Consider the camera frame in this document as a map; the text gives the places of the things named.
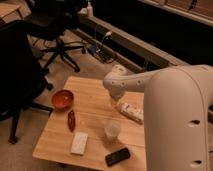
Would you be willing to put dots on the white paper cup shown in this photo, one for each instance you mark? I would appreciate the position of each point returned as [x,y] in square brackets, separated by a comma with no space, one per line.
[112,130]

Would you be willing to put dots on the white rectangular sponge block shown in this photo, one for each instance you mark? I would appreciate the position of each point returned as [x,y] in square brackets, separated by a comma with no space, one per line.
[79,143]

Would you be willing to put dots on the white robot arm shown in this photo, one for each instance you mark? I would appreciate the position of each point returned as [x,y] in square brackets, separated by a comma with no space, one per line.
[175,109]

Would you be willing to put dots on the wooden desk corner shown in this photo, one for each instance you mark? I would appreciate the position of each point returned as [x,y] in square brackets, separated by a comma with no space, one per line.
[10,11]

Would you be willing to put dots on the orange bowl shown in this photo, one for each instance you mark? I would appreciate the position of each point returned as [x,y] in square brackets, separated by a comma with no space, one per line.
[62,99]

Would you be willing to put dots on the black smartphone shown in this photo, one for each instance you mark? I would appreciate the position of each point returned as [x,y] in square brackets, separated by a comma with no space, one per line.
[117,156]

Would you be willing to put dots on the power strip with cables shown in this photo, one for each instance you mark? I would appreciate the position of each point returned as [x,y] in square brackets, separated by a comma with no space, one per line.
[98,51]

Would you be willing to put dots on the red oval object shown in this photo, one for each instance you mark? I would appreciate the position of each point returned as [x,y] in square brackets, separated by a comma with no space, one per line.
[71,120]

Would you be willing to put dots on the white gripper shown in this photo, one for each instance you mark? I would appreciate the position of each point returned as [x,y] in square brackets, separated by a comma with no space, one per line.
[116,95]

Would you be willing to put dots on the black office chair near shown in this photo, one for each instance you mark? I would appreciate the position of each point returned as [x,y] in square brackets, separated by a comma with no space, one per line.
[21,76]

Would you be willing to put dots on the black office chair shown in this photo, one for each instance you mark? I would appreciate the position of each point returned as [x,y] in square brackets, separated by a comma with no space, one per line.
[49,19]
[21,76]

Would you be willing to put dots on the white spray bottle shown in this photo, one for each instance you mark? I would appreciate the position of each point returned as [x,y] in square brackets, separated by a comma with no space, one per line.
[89,9]

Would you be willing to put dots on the black office chair far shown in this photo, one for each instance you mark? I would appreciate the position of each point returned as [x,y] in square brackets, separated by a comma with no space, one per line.
[49,19]

